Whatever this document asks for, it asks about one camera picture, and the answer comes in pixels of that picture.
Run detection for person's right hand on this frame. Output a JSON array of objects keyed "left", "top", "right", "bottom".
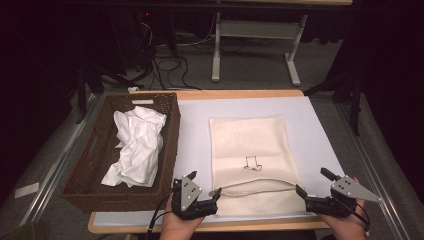
[{"left": 316, "top": 176, "right": 368, "bottom": 240}]

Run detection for black metal stand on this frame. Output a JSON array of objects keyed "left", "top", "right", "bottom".
[
  {"left": 74, "top": 61, "right": 141, "bottom": 125},
  {"left": 303, "top": 64, "right": 365, "bottom": 137}
]

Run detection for cream drawstring bag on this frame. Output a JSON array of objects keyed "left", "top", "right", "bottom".
[{"left": 208, "top": 114, "right": 308, "bottom": 217}]

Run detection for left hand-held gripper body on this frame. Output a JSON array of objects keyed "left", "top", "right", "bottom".
[{"left": 171, "top": 175, "right": 219, "bottom": 221}]

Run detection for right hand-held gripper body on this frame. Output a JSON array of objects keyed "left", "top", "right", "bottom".
[{"left": 304, "top": 175, "right": 382, "bottom": 219}]

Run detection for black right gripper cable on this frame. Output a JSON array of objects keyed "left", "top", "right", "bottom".
[{"left": 339, "top": 197, "right": 372, "bottom": 237}]

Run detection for brown wicker basket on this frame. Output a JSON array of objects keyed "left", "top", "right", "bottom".
[{"left": 60, "top": 92, "right": 181, "bottom": 214}]

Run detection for metal floor rail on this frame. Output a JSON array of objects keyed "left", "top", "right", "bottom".
[
  {"left": 334, "top": 103, "right": 416, "bottom": 240},
  {"left": 19, "top": 93, "right": 104, "bottom": 228}
]

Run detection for black floor cables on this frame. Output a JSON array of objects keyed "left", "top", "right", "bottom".
[{"left": 146, "top": 53, "right": 202, "bottom": 92}]

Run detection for white floor tape strip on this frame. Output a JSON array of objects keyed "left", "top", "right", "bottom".
[{"left": 14, "top": 182, "right": 41, "bottom": 200}]

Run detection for person's left hand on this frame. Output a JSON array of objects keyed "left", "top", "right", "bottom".
[{"left": 159, "top": 199, "right": 205, "bottom": 240}]

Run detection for white garment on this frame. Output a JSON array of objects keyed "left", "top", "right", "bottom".
[{"left": 100, "top": 105, "right": 168, "bottom": 188}]

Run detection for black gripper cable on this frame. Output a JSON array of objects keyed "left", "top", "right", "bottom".
[
  {"left": 339, "top": 197, "right": 372, "bottom": 237},
  {"left": 146, "top": 185, "right": 181, "bottom": 234}
]

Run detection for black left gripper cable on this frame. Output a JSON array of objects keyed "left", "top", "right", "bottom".
[{"left": 146, "top": 185, "right": 181, "bottom": 234}]

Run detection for white table sheet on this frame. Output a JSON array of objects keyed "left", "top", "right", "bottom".
[{"left": 93, "top": 95, "right": 346, "bottom": 228}]

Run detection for dark computer case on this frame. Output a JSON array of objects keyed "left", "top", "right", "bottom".
[{"left": 108, "top": 9, "right": 158, "bottom": 73}]

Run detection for white desk frame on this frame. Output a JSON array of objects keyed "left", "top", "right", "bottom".
[{"left": 211, "top": 12, "right": 310, "bottom": 87}]

